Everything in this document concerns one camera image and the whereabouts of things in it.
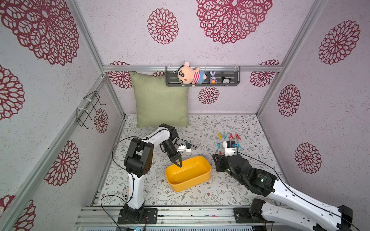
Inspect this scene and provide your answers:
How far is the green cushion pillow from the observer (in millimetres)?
948

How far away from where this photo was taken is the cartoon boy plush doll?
2.79 ft

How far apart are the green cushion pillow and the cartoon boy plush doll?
0.28 ft
